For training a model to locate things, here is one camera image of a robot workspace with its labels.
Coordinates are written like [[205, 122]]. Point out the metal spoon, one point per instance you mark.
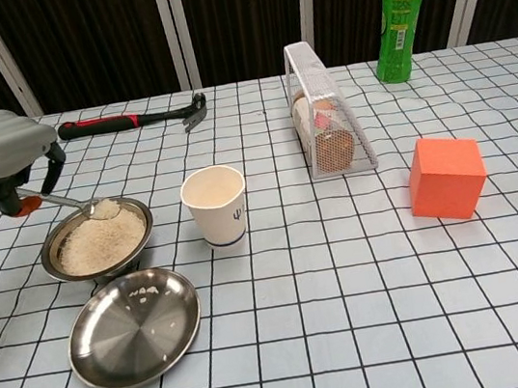
[[65, 201]]

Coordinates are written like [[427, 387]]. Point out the white rice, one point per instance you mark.
[[100, 242]]

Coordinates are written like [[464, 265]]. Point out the steel bowl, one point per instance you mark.
[[52, 261]]

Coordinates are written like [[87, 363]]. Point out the white paper cup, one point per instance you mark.
[[219, 219]]

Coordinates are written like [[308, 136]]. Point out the red black claw hammer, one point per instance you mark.
[[98, 126]]

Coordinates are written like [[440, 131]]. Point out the steel plate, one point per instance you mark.
[[134, 334]]

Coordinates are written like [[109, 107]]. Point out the white pack with red print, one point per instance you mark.
[[308, 113]]

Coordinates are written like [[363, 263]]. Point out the white mesh basket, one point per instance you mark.
[[313, 68]]

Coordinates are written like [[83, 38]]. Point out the brown round pack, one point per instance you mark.
[[335, 150]]

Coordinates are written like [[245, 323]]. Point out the blue checkered tablecloth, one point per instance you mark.
[[351, 287]]

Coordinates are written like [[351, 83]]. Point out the green drink bottle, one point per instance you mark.
[[399, 36]]

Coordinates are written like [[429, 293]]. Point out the orange cube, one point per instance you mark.
[[447, 180]]

